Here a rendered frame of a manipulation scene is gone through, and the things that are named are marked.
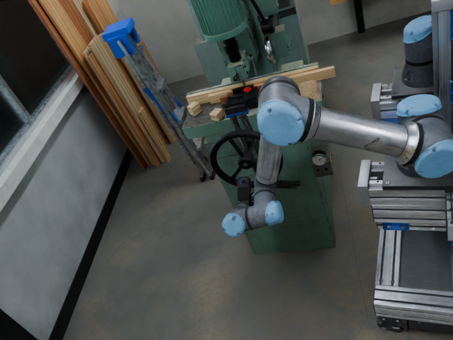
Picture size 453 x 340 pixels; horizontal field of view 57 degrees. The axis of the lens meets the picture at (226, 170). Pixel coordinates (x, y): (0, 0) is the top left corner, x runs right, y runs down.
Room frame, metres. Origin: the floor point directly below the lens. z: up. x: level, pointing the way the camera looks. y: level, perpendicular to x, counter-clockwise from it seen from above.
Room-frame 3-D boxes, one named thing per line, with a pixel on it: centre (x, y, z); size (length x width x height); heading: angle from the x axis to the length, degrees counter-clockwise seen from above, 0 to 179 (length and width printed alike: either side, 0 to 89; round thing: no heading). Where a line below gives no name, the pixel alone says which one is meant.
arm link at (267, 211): (0.99, -0.06, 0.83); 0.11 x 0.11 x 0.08; 70
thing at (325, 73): (1.59, -0.31, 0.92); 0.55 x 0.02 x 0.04; 67
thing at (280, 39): (1.74, -0.44, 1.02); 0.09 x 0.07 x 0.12; 67
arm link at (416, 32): (1.33, -0.86, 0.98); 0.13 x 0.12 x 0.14; 70
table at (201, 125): (1.52, -0.19, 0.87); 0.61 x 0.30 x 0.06; 67
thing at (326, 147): (1.40, -0.40, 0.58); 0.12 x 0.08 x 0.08; 157
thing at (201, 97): (1.64, -0.24, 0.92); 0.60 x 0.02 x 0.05; 67
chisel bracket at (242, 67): (1.65, -0.23, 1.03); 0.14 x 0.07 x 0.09; 157
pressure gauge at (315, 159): (1.33, -0.37, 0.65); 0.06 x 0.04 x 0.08; 67
